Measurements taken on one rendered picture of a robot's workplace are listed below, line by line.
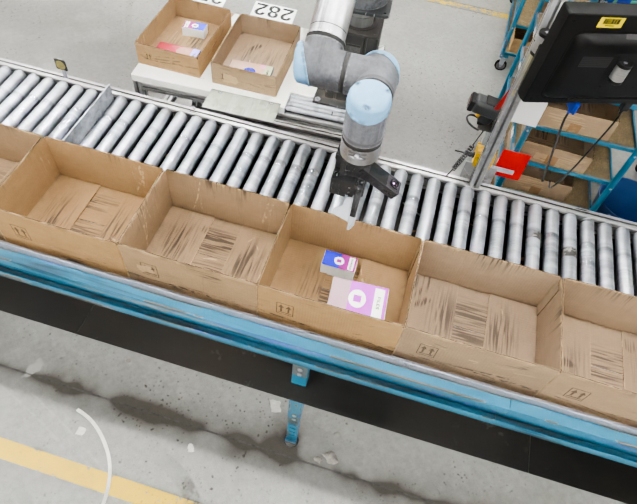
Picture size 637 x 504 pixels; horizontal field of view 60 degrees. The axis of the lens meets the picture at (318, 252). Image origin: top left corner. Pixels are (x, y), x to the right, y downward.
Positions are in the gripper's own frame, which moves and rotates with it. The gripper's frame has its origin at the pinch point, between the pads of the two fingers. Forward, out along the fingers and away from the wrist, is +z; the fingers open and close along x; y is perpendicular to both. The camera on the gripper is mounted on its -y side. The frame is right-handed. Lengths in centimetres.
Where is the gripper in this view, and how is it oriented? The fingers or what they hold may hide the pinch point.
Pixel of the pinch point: (356, 212)
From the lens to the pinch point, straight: 141.1
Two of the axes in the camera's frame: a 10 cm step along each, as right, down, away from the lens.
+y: -9.6, -2.6, 1.0
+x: -2.7, 7.7, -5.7
